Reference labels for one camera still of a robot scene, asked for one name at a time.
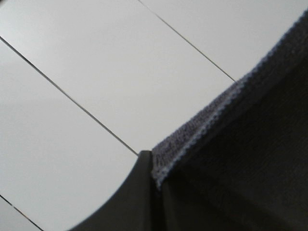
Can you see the dark grey towel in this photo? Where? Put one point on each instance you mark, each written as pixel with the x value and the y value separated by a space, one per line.
pixel 241 164

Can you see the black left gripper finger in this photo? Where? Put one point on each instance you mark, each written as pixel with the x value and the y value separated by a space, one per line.
pixel 135 206

